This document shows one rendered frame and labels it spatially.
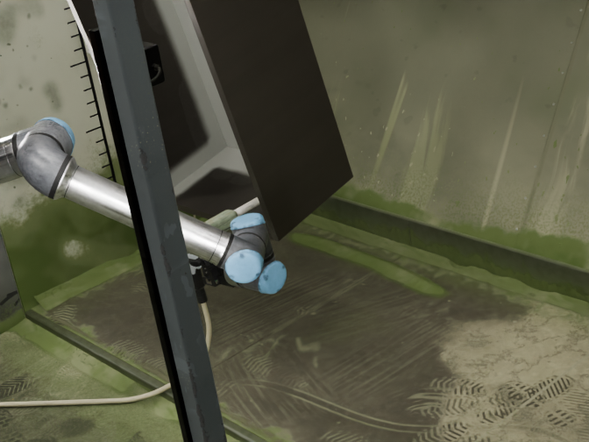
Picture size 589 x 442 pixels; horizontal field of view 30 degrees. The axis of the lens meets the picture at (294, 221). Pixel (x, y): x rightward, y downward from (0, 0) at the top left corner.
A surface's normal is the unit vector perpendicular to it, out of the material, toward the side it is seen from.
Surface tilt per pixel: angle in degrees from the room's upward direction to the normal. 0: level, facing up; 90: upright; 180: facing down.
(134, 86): 90
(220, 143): 90
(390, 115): 57
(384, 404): 0
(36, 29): 90
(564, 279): 90
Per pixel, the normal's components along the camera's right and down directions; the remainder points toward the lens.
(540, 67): -0.69, -0.17
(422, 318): -0.15, -0.90
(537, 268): -0.73, 0.39
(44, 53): 0.67, 0.22
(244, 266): 0.02, 0.46
